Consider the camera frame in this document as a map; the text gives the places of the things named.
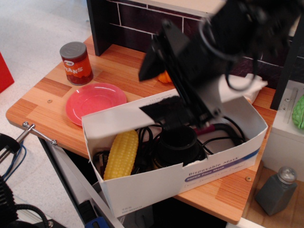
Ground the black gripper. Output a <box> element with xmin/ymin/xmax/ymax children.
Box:
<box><xmin>138</xmin><ymin>20</ymin><xmax>238</xmax><ymax>130</ymax></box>

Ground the white disposable mask box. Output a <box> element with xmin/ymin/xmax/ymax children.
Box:
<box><xmin>82</xmin><ymin>89</ymin><xmax>268</xmax><ymax>217</ymax></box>

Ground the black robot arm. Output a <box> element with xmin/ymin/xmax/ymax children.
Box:
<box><xmin>139</xmin><ymin>0</ymin><xmax>304</xmax><ymax>130</ymax></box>

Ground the orange toy pumpkin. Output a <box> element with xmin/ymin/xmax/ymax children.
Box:
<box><xmin>157</xmin><ymin>71</ymin><xmax>172</xmax><ymax>84</ymax></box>

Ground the black 3D mouse knob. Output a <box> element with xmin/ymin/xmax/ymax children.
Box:
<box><xmin>152</xmin><ymin>126</ymin><xmax>207</xmax><ymax>169</ymax></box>

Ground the yellow toy corn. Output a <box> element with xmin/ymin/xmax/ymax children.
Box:
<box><xmin>103</xmin><ymin>130</ymin><xmax>139</xmax><ymax>180</ymax></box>

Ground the pink plastic plate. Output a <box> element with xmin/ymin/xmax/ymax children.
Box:
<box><xmin>66</xmin><ymin>83</ymin><xmax>127</xmax><ymax>126</ymax></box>

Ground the red beans can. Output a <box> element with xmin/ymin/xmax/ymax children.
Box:
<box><xmin>59</xmin><ymin>41</ymin><xmax>93</xmax><ymax>86</ymax></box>

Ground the white foam block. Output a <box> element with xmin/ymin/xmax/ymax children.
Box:
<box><xmin>243</xmin><ymin>73</ymin><xmax>268</xmax><ymax>104</ymax></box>

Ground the green toy vegetable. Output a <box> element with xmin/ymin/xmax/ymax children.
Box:
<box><xmin>292</xmin><ymin>95</ymin><xmax>304</xmax><ymax>130</ymax></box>

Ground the grey salt shaker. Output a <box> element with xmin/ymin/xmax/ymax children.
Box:
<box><xmin>255</xmin><ymin>166</ymin><xmax>297</xmax><ymax>216</ymax></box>

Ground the red box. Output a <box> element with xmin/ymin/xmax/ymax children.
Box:
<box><xmin>0</xmin><ymin>53</ymin><xmax>15</xmax><ymax>93</ymax></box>

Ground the metal clamp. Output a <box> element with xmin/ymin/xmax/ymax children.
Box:
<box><xmin>0</xmin><ymin>122</ymin><xmax>57</xmax><ymax>163</ymax></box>

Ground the black cable in box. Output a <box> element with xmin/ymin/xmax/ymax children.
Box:
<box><xmin>92</xmin><ymin>116</ymin><xmax>247</xmax><ymax>175</ymax></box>

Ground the purple grey handled tool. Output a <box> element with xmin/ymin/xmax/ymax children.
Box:
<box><xmin>194</xmin><ymin>123</ymin><xmax>245</xmax><ymax>146</ymax></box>

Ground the blue black tool handle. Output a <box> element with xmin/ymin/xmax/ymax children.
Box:
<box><xmin>78</xmin><ymin>200</ymin><xmax>109</xmax><ymax>228</ymax></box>

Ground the black corrugated cable hose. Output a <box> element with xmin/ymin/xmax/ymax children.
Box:
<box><xmin>0</xmin><ymin>175</ymin><xmax>52</xmax><ymax>228</ymax></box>

